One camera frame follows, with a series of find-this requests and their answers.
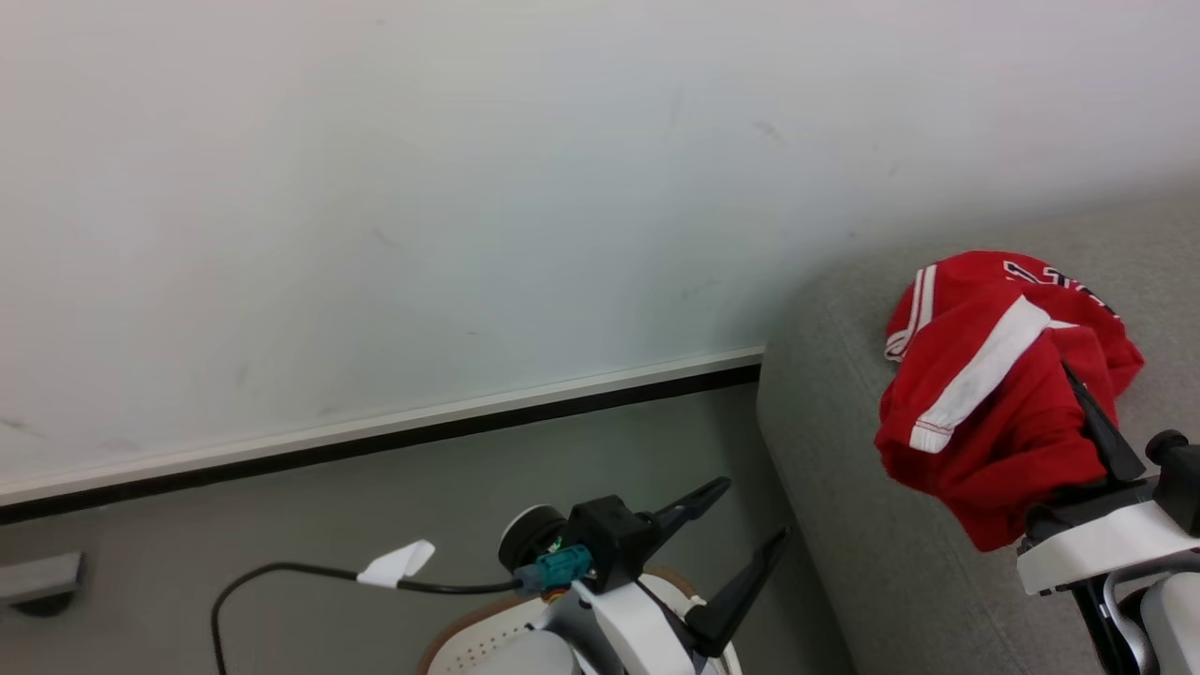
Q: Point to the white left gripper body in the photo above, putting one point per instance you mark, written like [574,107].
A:
[628,628]

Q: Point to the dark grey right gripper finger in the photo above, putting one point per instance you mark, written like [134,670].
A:
[1111,445]

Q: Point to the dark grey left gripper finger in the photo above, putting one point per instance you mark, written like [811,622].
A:
[689,506]
[741,591]

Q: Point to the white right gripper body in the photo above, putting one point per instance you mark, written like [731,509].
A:
[1106,544]

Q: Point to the red jersey with white stripes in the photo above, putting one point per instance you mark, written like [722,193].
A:
[994,441]

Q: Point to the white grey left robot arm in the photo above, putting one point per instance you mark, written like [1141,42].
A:
[525,656]

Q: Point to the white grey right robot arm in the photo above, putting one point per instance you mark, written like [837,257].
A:
[1172,628]

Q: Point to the grey fabric sofa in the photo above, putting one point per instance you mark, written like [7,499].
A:
[844,450]

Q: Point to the white and black baseboard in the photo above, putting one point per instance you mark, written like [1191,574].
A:
[375,436]

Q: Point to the grey floor door stop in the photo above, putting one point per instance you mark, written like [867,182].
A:
[37,577]

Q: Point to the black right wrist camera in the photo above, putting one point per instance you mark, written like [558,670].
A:
[1181,478]

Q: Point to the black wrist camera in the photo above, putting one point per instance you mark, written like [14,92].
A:
[1181,478]
[609,534]

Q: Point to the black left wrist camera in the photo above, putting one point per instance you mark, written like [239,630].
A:
[609,534]

